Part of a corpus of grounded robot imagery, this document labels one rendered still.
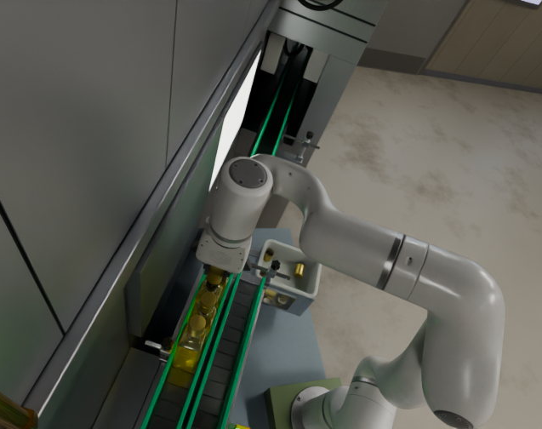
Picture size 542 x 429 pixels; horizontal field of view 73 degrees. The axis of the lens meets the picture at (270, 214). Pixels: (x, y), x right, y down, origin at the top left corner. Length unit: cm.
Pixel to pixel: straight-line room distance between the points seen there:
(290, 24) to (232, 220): 108
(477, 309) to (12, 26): 55
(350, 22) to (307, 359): 125
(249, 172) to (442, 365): 40
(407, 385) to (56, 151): 69
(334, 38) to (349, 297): 166
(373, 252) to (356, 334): 199
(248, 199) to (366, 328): 207
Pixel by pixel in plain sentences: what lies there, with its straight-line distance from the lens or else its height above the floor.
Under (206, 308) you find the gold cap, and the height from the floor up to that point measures 132.
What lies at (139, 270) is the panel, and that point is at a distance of 68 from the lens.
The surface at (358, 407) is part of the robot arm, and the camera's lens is 99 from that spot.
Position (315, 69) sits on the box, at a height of 128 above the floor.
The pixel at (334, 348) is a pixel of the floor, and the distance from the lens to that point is 242.
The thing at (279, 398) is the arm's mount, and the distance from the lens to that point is 135.
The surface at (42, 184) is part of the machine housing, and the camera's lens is 36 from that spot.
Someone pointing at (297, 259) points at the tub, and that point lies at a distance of 139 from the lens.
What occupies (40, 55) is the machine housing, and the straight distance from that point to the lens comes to 31.
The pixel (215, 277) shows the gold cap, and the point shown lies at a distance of 83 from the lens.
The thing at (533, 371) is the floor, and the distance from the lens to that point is 329.
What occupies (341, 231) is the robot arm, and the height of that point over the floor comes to 170.
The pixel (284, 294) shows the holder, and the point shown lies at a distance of 131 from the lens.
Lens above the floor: 210
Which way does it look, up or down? 50 degrees down
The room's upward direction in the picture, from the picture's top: 24 degrees clockwise
